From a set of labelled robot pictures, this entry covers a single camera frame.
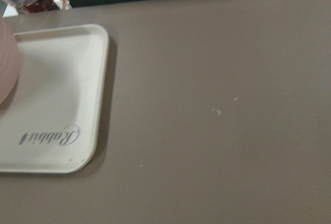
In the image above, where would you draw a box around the beige plastic tray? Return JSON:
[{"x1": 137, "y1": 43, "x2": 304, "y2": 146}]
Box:
[{"x1": 1, "y1": 24, "x2": 109, "y2": 173}]

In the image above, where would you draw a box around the pink bowl with ice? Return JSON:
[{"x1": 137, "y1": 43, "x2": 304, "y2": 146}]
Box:
[{"x1": 1, "y1": 17, "x2": 20, "y2": 103}]

